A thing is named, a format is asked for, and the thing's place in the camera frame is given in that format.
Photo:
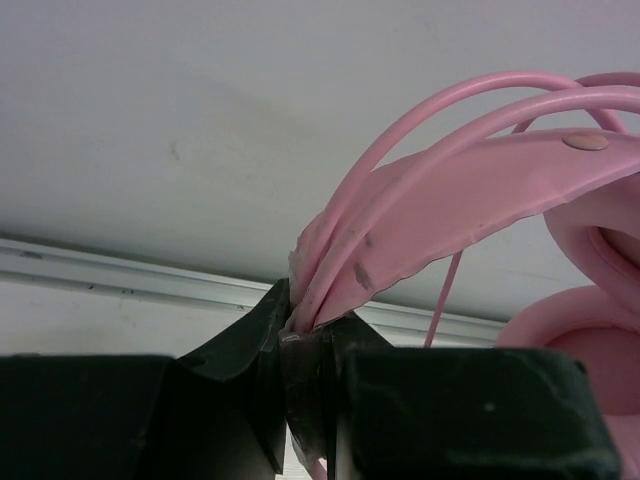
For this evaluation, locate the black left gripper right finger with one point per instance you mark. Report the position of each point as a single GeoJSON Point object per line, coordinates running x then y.
{"type": "Point", "coordinates": [457, 413]}

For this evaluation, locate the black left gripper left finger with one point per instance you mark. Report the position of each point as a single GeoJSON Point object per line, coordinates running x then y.
{"type": "Point", "coordinates": [214, 413]}

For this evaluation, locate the pink headphones with cable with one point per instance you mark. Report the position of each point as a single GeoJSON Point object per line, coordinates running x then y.
{"type": "Point", "coordinates": [563, 154]}

